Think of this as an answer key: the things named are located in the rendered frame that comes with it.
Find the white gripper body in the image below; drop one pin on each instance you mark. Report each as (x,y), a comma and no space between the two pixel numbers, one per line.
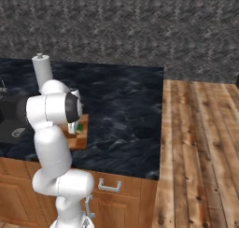
(72,128)

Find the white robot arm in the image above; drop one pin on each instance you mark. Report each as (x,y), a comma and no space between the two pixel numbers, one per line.
(51,144)

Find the green sponge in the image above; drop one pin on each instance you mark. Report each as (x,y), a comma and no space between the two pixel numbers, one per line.
(80,127)

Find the wooden cutting board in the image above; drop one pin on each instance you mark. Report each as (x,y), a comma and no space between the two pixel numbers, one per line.
(80,139)

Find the black sink basin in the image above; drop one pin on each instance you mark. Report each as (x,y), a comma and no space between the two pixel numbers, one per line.
(12,119)

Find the white paper towel roll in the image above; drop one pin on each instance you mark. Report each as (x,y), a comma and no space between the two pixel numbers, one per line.
(43,71)

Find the wooden drawer front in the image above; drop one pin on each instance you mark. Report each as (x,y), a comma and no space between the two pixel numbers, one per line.
(130,184)
(14,167)

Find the dark metal tap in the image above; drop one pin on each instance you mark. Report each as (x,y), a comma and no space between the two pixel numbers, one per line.
(2,89)

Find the wooden cupboard door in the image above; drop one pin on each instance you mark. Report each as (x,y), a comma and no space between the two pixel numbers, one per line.
(15,202)
(115,211)

